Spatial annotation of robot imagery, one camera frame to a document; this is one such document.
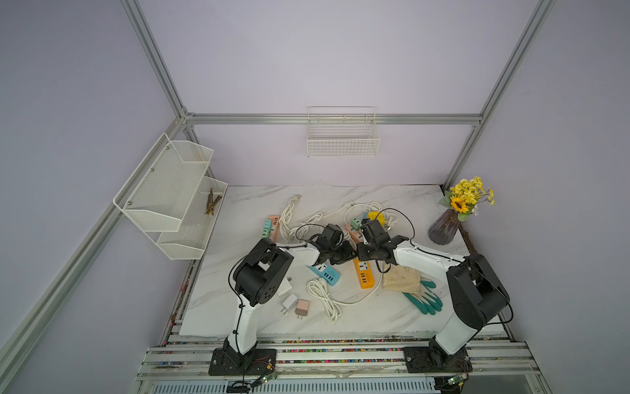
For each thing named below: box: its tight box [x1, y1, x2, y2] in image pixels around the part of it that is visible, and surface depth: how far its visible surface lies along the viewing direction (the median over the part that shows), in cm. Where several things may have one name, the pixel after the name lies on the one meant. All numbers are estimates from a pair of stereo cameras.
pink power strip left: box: [269, 215, 280, 243], surface depth 104 cm
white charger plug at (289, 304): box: [280, 293, 298, 315], surface depth 84 cm
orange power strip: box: [353, 257, 375, 289], surface depth 92 cm
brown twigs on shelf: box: [204, 187, 223, 216], surface depth 100 cm
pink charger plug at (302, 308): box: [295, 298, 311, 320], surface depth 85 cm
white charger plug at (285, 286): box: [277, 276, 293, 297], surface depth 88 cm
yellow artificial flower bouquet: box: [438, 176, 496, 222], surface depth 84 cm
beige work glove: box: [382, 263, 420, 294], surface depth 90 cm
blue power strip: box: [305, 263, 341, 287], surface depth 92 cm
